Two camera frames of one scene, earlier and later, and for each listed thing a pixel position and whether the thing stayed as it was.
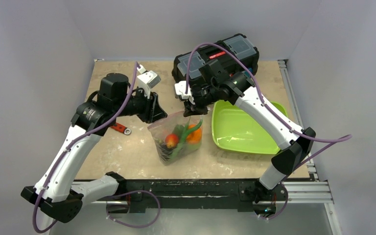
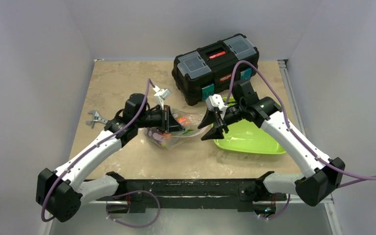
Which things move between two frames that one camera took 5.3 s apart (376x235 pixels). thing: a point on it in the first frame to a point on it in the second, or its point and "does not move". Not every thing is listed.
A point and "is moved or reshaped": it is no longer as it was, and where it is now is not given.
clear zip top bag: (177, 137) is moved or reshaped
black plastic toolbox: (237, 44) does not move
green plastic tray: (233, 130) does not move
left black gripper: (152, 111) to (169, 123)
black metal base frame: (247, 196) does not move
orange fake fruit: (195, 137) to (183, 120)
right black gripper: (195, 105) to (222, 120)
